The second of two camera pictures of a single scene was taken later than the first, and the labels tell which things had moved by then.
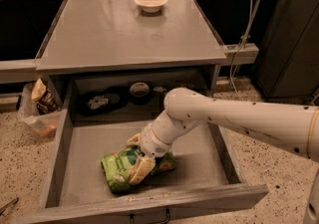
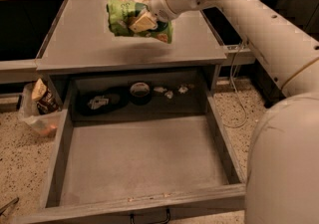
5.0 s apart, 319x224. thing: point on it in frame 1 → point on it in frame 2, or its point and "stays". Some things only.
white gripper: (150, 142) → (159, 5)
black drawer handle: (132, 215) stays
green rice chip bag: (117, 167) → (121, 13)
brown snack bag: (46, 96) stays
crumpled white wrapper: (159, 89) stays
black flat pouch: (102, 101) stays
